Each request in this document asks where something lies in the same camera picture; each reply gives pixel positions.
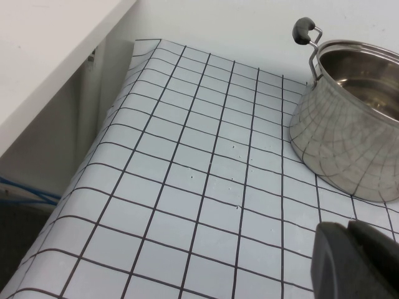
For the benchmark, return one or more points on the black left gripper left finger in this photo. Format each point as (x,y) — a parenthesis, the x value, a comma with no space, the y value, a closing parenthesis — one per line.
(336,268)

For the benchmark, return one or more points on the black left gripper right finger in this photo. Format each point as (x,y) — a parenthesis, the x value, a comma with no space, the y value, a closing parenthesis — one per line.
(383,258)

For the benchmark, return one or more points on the stainless steel pot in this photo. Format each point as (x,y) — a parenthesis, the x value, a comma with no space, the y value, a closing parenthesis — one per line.
(336,140)

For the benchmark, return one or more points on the white black-grid tablecloth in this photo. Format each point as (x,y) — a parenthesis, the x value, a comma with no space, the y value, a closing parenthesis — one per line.
(187,187)

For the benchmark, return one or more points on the white side table leg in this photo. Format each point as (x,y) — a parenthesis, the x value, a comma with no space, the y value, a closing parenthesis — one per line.
(116,68)

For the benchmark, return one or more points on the white side table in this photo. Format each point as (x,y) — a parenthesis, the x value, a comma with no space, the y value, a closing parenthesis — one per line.
(37,46)

